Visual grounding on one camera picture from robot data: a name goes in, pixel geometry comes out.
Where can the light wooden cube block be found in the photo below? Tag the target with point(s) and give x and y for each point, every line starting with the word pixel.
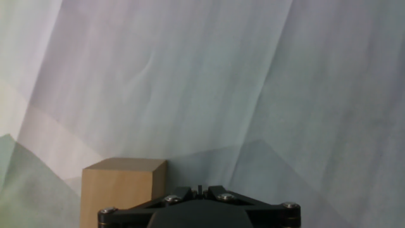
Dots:
pixel 117 193

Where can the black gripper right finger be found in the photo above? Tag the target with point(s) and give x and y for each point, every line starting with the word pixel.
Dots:
pixel 272 215

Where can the teal and white patterned cloth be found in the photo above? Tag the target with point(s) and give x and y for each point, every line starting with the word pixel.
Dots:
pixel 253 79

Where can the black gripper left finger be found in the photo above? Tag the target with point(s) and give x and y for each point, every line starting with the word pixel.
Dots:
pixel 126 217

